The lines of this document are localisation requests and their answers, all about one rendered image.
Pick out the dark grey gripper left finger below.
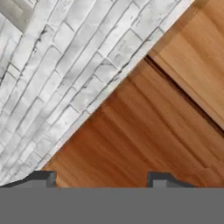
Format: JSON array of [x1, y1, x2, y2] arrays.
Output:
[[1, 170, 58, 189]]

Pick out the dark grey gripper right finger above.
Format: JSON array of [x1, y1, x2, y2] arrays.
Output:
[[146, 171, 197, 189]]

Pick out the wooden cabinet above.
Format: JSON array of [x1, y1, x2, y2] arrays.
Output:
[[42, 57, 224, 189]]

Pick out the wooden cabinet door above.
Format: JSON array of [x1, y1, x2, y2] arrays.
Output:
[[148, 0, 224, 131]]

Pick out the pale grey framed panel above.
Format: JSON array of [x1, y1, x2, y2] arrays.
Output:
[[0, 0, 35, 33]]

